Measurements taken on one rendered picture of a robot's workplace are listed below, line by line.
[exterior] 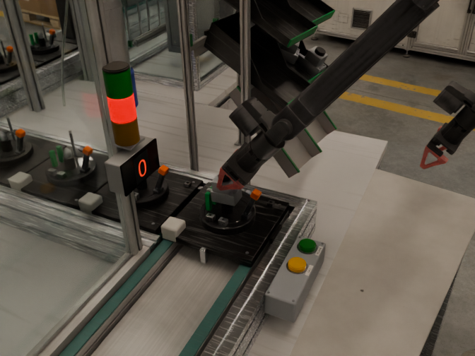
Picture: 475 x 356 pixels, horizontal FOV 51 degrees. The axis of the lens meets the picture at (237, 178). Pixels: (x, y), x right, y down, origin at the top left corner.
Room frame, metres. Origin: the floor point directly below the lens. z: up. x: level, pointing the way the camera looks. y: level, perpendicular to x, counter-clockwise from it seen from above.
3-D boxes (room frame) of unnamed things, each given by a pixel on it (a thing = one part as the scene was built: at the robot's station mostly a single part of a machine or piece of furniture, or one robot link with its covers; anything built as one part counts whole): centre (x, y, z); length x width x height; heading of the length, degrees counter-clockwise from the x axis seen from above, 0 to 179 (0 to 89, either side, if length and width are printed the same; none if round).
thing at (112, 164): (0.87, 0.22, 1.29); 0.12 x 0.05 x 0.25; 154
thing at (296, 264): (0.82, -0.13, 0.96); 0.04 x 0.04 x 0.02
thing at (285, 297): (0.82, -0.13, 0.93); 0.21 x 0.07 x 0.06; 154
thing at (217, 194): (0.99, 0.04, 1.06); 0.08 x 0.04 x 0.07; 64
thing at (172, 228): (0.95, 0.16, 0.97); 0.05 x 0.05 x 0.04; 64
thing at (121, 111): (0.87, 0.22, 1.33); 0.05 x 0.05 x 0.05
